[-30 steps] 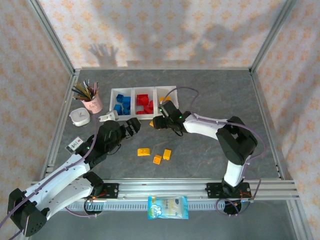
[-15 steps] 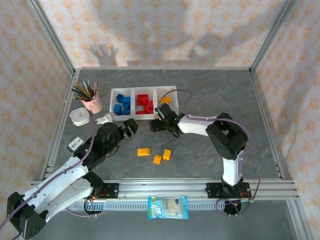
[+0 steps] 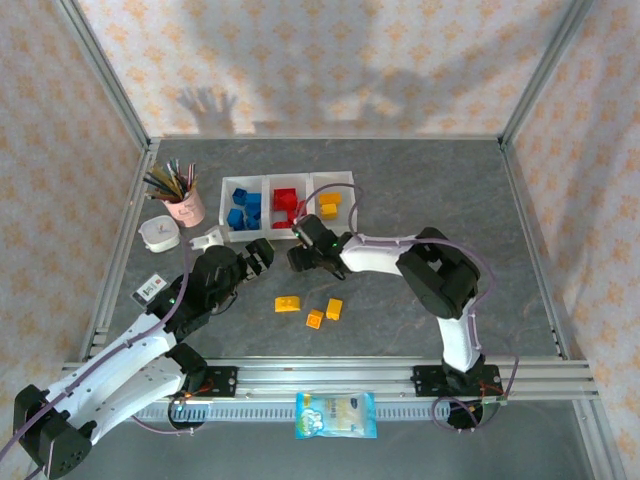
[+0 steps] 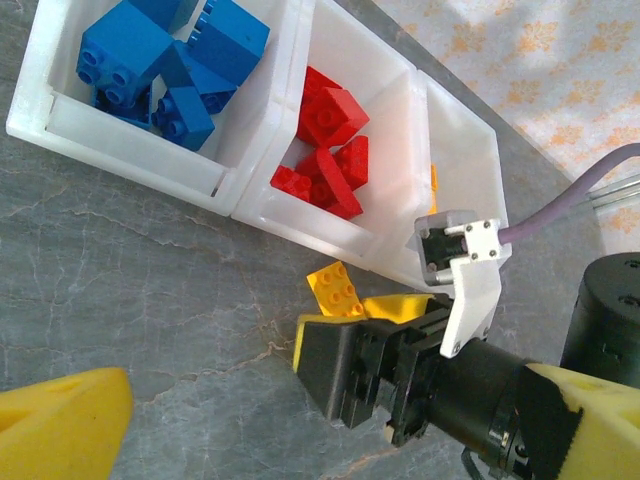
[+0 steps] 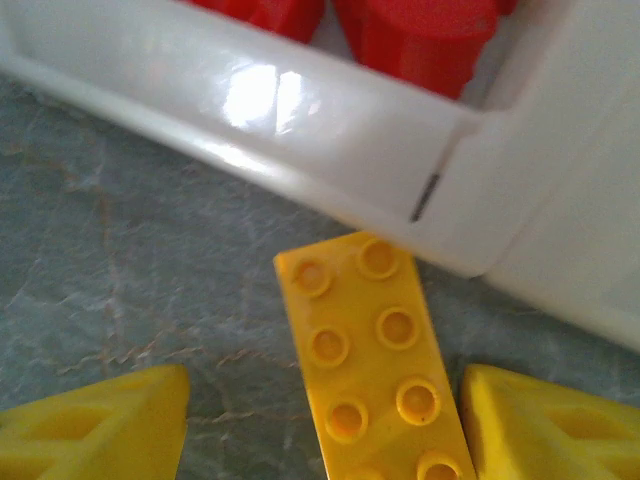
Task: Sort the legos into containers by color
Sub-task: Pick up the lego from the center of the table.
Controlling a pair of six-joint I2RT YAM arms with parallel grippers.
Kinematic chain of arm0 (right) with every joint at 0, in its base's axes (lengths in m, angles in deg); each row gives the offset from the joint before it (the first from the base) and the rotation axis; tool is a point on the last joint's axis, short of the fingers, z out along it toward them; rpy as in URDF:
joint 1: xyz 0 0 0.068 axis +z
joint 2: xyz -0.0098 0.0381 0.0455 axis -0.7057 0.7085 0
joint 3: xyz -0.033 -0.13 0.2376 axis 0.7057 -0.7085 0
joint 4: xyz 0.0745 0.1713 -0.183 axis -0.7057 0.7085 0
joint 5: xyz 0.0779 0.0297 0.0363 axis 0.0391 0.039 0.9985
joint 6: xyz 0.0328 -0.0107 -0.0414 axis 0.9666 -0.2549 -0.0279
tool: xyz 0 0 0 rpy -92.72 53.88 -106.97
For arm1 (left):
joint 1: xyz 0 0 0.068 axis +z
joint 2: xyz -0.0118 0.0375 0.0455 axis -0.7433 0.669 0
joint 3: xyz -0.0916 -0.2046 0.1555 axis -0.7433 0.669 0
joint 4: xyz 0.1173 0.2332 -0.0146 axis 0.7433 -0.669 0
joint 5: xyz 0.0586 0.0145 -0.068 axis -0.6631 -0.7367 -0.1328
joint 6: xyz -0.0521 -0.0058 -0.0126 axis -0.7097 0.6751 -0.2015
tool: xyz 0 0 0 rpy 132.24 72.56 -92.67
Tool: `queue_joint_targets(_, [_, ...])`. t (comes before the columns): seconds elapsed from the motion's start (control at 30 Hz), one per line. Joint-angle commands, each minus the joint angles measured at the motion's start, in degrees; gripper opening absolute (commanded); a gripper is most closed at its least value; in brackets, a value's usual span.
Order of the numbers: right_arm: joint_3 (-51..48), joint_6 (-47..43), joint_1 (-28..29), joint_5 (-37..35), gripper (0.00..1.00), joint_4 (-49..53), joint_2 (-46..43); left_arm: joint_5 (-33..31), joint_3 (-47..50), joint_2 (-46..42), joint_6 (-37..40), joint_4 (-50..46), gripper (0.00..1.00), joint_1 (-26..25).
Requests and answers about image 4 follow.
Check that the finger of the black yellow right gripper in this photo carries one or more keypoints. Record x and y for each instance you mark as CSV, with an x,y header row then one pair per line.
x,y
330,370
395,307

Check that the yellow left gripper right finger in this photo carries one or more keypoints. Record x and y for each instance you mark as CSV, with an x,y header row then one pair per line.
x,y
605,430

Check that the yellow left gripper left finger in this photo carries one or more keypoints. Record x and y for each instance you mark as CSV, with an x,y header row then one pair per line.
x,y
55,430

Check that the yellow lego brick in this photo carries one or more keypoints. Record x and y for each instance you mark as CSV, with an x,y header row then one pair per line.
x,y
434,190
336,290

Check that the long red lego brick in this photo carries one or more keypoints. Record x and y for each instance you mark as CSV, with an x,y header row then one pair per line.
x,y
330,185

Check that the large blue lego brick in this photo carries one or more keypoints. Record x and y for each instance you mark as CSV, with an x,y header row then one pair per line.
x,y
125,55

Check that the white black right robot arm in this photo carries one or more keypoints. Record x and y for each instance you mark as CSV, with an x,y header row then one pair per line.
x,y
605,320

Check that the white plastic bin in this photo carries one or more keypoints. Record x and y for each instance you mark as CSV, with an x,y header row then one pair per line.
x,y
150,160
465,160
390,110

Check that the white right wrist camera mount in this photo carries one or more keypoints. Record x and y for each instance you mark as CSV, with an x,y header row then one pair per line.
x,y
475,280

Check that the aluminium side rail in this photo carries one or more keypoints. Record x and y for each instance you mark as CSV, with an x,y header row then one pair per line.
x,y
615,195

